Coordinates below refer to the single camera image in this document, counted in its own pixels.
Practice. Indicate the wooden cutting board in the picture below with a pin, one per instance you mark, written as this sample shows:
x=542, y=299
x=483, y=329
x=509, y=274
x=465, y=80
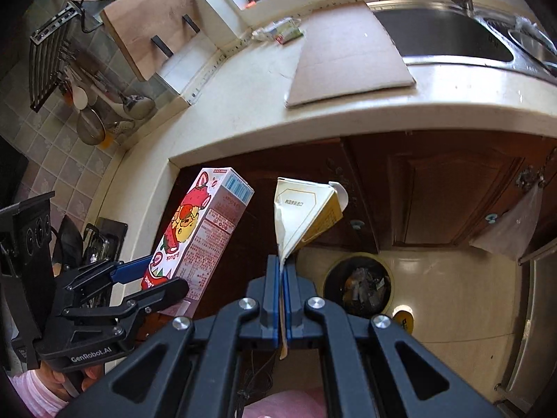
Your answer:
x=148, y=21

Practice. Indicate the hanging plastic bag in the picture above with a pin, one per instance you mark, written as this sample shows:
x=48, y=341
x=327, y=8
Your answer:
x=513, y=226

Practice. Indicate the black gas stove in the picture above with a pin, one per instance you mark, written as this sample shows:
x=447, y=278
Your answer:
x=104, y=244

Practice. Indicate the stainless steel sink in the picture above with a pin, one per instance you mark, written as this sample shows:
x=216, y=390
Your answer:
x=444, y=35

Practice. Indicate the person's left hand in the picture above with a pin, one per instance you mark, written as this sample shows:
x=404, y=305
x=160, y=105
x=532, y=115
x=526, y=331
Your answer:
x=91, y=372

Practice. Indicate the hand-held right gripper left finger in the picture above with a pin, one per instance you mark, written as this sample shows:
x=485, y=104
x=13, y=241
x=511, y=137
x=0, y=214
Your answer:
x=272, y=287

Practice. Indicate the metal strainer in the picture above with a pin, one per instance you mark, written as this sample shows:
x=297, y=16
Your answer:
x=90, y=128

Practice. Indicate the brown cardboard sheet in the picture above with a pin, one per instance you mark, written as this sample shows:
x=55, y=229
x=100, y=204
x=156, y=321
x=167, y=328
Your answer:
x=348, y=52

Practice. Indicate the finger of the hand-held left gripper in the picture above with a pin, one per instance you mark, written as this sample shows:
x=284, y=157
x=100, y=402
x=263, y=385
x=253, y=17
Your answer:
x=130, y=270
x=161, y=294

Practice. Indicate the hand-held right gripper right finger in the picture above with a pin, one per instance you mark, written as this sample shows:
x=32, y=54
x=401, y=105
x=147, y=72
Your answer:
x=290, y=296

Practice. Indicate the cream toothpaste box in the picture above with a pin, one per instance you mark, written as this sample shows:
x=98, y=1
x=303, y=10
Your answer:
x=296, y=217

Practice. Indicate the brown wooden cabinet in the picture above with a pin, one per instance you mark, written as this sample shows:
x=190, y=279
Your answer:
x=444, y=191

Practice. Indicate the green packet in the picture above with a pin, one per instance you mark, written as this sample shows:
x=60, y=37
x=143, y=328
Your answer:
x=289, y=32

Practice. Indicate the red strawberry milk carton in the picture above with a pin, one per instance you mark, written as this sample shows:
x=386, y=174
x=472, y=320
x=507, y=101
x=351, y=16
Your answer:
x=204, y=235

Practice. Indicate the person's left forearm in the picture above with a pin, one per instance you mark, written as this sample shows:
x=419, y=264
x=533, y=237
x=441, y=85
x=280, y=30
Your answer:
x=39, y=396

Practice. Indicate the yellow round object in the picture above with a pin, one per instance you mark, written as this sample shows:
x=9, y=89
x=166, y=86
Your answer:
x=402, y=320

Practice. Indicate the stainless steel appliance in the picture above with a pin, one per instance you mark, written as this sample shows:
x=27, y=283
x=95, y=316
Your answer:
x=535, y=335

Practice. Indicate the black trash bin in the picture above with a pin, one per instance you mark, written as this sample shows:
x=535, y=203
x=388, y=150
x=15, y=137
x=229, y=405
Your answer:
x=331, y=288

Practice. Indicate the metal wall rack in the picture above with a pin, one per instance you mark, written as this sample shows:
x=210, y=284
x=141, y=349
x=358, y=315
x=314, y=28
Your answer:
x=48, y=52

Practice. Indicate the person's pink clothing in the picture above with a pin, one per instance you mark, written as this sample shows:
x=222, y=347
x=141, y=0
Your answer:
x=283, y=407

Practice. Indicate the metal ladle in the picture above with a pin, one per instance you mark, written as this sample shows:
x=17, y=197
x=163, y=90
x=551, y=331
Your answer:
x=139, y=106

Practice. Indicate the white spoon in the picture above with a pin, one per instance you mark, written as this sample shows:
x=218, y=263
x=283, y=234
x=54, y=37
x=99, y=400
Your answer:
x=80, y=98

